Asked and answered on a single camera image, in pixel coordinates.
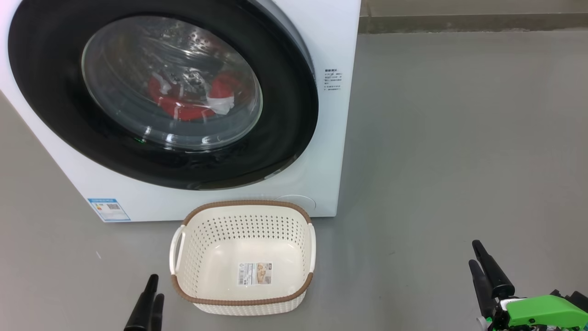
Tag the printed warning text label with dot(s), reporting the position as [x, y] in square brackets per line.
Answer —
[333, 79]

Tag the blue energy label sticker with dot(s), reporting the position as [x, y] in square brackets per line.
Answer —
[109, 209]

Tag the round drain filter cover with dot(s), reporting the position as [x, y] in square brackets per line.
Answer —
[301, 204]

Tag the cream perforated basket brown rim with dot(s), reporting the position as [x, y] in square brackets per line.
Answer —
[206, 248]

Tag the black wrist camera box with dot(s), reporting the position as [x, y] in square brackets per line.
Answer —
[579, 301]

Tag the red garment with white trim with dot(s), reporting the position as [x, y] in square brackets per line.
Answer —
[181, 108]

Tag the printed product label sticker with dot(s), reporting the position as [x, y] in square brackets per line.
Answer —
[255, 274]

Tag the glass washing machine door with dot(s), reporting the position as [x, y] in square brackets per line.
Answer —
[285, 138]

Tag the grey wall baseboard strip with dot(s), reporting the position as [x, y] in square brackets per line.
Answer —
[459, 23]

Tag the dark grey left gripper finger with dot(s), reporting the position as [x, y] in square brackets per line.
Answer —
[142, 312]
[158, 317]

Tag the white front-load washing machine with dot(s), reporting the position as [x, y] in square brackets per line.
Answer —
[330, 41]

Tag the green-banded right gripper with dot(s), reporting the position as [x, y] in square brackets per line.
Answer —
[542, 312]

